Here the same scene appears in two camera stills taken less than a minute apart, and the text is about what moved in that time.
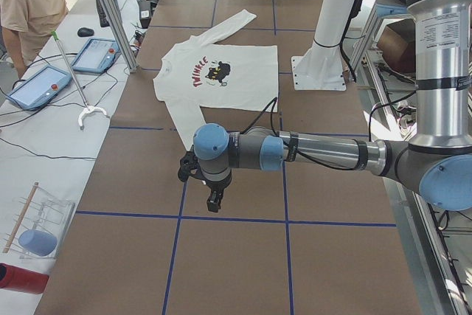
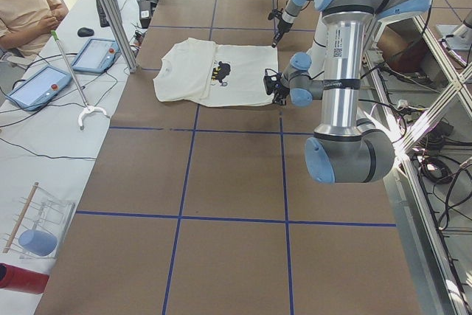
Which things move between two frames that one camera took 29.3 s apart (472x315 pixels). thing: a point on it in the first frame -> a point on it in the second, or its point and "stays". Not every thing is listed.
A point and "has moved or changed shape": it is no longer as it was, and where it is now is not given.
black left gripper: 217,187 -> 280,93
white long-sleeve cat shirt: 198,73 has moved or changed shape
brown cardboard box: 397,45 stays
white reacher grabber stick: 86,108 stays
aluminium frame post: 113,13 stays
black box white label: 144,12 stays
